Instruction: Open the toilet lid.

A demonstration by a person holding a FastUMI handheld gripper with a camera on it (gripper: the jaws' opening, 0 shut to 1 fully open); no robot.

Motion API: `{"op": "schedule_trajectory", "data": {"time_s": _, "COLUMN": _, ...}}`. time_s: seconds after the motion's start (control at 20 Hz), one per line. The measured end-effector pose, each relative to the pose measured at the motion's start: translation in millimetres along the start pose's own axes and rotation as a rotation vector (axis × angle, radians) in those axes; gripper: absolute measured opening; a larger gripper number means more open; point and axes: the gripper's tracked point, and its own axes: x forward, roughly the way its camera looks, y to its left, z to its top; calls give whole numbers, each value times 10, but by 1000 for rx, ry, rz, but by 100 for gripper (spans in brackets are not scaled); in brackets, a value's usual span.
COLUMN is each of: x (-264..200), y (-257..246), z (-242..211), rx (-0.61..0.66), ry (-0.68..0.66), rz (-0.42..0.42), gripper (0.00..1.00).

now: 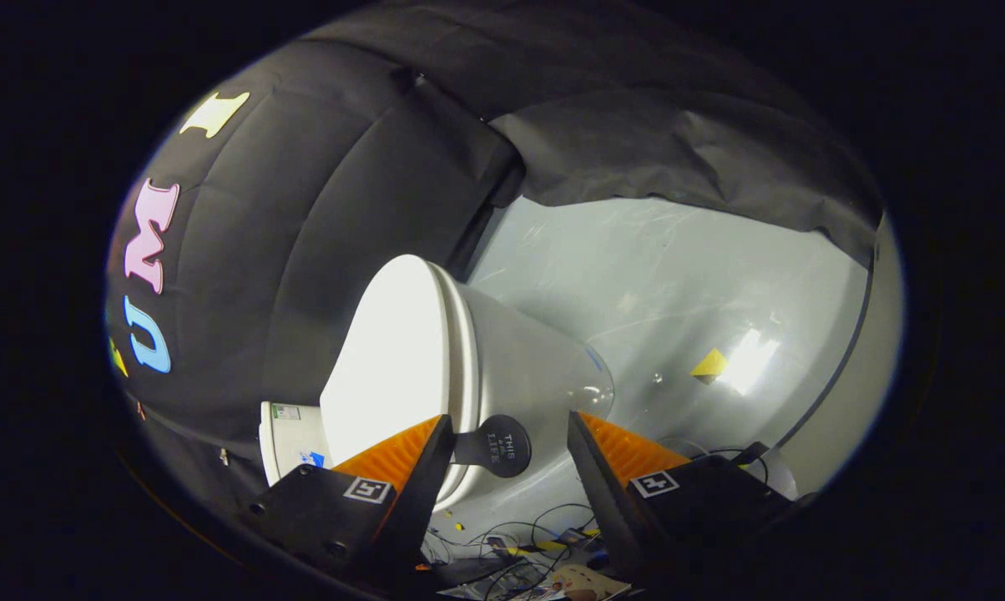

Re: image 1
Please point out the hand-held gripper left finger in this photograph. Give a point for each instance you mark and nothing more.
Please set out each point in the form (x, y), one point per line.
(419, 492)

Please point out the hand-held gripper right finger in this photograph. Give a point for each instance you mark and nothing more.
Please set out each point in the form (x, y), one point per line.
(603, 501)

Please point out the printed paper sheet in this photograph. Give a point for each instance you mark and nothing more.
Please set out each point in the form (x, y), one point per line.
(582, 582)

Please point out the yellow tape piece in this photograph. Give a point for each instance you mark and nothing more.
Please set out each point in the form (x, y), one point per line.
(709, 365)

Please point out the black backdrop cloth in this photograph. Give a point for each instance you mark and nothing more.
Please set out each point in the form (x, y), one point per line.
(319, 209)

